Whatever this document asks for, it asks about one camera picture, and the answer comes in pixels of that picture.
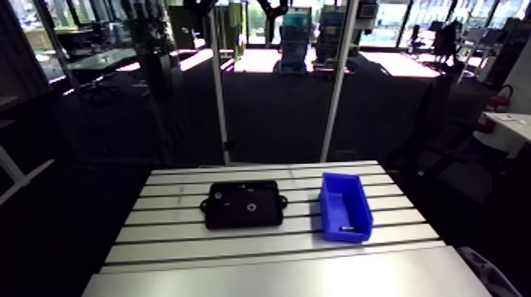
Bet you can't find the black office chair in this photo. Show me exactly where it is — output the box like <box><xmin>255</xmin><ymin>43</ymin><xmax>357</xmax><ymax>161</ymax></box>
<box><xmin>412</xmin><ymin>72</ymin><xmax>497</xmax><ymax>205</ymax></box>

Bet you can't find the white desk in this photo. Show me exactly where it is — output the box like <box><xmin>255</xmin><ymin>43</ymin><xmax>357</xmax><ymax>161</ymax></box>
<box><xmin>473</xmin><ymin>111</ymin><xmax>531</xmax><ymax>160</ymax></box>

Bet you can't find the white post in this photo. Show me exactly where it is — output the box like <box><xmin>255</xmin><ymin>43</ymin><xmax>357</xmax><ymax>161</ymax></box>
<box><xmin>205</xmin><ymin>7</ymin><xmax>232</xmax><ymax>166</ymax></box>
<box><xmin>319</xmin><ymin>0</ymin><xmax>360</xmax><ymax>163</ymax></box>

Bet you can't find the red fire extinguisher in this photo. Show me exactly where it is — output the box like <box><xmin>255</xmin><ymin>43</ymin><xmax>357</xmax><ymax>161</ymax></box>
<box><xmin>476</xmin><ymin>84</ymin><xmax>514</xmax><ymax>134</ymax></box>

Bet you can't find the black tray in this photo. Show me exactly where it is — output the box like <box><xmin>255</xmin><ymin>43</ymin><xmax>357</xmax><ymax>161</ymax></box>
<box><xmin>199</xmin><ymin>179</ymin><xmax>289</xmax><ymax>231</ymax></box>

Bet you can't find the blue bin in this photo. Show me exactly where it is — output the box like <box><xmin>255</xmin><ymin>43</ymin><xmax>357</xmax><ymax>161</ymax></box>
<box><xmin>318</xmin><ymin>171</ymin><xmax>375</xmax><ymax>244</ymax></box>

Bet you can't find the pale holed strip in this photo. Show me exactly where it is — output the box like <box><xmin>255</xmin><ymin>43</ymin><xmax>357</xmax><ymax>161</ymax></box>
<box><xmin>457</xmin><ymin>246</ymin><xmax>525</xmax><ymax>297</ymax></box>

